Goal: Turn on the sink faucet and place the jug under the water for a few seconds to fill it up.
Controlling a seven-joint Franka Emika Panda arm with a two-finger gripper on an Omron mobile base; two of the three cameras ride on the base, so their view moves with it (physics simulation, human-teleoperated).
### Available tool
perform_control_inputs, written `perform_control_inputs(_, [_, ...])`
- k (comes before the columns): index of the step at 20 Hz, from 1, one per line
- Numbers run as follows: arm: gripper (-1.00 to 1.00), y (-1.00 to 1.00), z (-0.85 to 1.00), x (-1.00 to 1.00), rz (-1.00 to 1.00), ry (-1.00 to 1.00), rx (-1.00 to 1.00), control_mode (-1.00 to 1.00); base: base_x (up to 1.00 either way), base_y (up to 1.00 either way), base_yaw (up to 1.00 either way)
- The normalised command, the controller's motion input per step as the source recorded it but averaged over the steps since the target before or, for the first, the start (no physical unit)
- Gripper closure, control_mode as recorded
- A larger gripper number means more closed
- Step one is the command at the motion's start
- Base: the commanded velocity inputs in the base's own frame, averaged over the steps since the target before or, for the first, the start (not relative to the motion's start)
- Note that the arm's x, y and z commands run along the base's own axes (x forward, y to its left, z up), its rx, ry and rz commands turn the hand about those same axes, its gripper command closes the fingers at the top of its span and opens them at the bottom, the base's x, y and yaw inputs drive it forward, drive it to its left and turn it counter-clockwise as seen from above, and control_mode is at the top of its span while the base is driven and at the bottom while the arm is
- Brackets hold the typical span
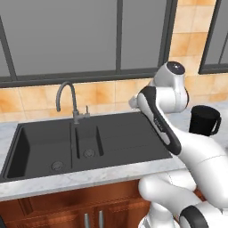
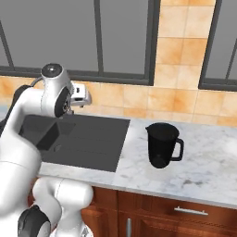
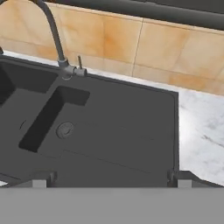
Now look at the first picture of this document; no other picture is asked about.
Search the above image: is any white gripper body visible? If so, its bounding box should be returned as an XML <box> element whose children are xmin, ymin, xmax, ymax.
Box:
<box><xmin>128</xmin><ymin>94</ymin><xmax>143</xmax><ymax>111</ymax></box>

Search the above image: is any black double-bowl sink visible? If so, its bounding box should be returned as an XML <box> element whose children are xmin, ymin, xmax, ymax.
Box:
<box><xmin>0</xmin><ymin>110</ymin><xmax>174</xmax><ymax>183</ymax></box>

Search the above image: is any grey gooseneck faucet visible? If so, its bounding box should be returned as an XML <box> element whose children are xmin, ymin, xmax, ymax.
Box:
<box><xmin>55</xmin><ymin>81</ymin><xmax>92</xmax><ymax>126</ymax></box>

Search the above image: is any black jug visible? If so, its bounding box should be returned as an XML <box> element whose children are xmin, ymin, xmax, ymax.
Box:
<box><xmin>188</xmin><ymin>104</ymin><xmax>223</xmax><ymax>138</ymax></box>

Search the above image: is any wide dark-framed window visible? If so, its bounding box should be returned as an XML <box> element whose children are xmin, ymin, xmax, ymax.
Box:
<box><xmin>0</xmin><ymin>0</ymin><xmax>179</xmax><ymax>89</ymax></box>

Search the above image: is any narrow dark-framed window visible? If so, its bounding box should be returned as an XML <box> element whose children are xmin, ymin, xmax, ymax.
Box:
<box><xmin>198</xmin><ymin>0</ymin><xmax>228</xmax><ymax>76</ymax></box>

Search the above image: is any brown wooden cupboard door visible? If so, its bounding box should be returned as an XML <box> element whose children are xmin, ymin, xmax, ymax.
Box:
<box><xmin>94</xmin><ymin>198</ymin><xmax>151</xmax><ymax>228</ymax></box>
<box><xmin>17</xmin><ymin>199</ymin><xmax>96</xmax><ymax>228</ymax></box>

